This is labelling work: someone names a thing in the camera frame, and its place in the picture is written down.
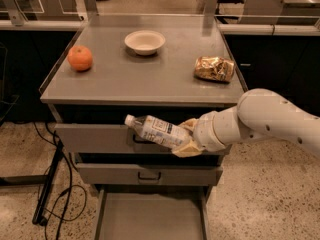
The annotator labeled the grey drawer cabinet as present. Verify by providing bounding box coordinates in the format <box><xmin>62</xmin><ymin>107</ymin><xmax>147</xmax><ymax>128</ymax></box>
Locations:
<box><xmin>38</xmin><ymin>13</ymin><xmax>249</xmax><ymax>198</ymax></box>

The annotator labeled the grey top drawer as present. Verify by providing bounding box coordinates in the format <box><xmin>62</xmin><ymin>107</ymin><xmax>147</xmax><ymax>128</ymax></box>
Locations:
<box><xmin>55</xmin><ymin>123</ymin><xmax>171</xmax><ymax>155</ymax></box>

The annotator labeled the white horizontal rail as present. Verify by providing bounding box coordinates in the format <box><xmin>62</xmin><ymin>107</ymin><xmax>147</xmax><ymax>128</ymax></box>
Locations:
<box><xmin>0</xmin><ymin>19</ymin><xmax>320</xmax><ymax>36</ymax></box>

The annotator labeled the grey middle drawer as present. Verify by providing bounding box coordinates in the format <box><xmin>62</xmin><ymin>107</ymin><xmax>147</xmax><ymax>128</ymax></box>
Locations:
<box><xmin>77</xmin><ymin>163</ymin><xmax>222</xmax><ymax>186</ymax></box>

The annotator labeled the orange fruit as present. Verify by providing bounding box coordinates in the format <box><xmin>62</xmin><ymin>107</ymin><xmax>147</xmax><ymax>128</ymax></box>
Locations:
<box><xmin>67</xmin><ymin>45</ymin><xmax>93</xmax><ymax>72</ymax></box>

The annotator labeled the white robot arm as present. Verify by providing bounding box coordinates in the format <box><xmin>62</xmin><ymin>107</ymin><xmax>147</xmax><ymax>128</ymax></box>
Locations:
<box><xmin>172</xmin><ymin>89</ymin><xmax>320</xmax><ymax>157</ymax></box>

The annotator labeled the grey bottom drawer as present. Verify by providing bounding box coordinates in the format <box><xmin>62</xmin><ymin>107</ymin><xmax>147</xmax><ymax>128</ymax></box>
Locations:
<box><xmin>92</xmin><ymin>188</ymin><xmax>211</xmax><ymax>240</ymax></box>

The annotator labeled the white paper bowl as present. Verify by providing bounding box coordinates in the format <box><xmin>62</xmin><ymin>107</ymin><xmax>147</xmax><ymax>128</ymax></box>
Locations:
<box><xmin>124</xmin><ymin>30</ymin><xmax>166</xmax><ymax>56</ymax></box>

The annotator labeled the clear blue-label plastic bottle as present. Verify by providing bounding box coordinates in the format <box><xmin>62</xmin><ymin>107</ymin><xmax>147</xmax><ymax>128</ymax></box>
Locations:
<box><xmin>125</xmin><ymin>115</ymin><xmax>191</xmax><ymax>149</ymax></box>

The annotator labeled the black floor cable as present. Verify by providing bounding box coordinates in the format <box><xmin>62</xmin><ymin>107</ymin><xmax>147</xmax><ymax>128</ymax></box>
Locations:
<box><xmin>32</xmin><ymin>121</ymin><xmax>88</xmax><ymax>240</ymax></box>

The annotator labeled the grey drawer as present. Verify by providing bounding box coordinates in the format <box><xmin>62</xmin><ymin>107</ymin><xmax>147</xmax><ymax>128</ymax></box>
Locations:
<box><xmin>55</xmin><ymin>123</ymin><xmax>171</xmax><ymax>155</ymax></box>
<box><xmin>92</xmin><ymin>188</ymin><xmax>211</xmax><ymax>240</ymax></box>
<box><xmin>77</xmin><ymin>163</ymin><xmax>222</xmax><ymax>186</ymax></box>

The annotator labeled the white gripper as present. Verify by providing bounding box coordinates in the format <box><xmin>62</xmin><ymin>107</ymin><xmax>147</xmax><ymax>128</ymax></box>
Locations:
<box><xmin>172</xmin><ymin>111</ymin><xmax>226</xmax><ymax>158</ymax></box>

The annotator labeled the gold crumpled chip bag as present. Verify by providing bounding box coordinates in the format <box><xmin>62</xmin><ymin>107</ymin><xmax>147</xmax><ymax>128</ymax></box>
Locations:
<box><xmin>194</xmin><ymin>56</ymin><xmax>235</xmax><ymax>83</ymax></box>

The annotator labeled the black table leg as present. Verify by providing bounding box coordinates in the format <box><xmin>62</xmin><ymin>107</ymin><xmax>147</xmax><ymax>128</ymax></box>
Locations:
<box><xmin>0</xmin><ymin>142</ymin><xmax>63</xmax><ymax>225</ymax></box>

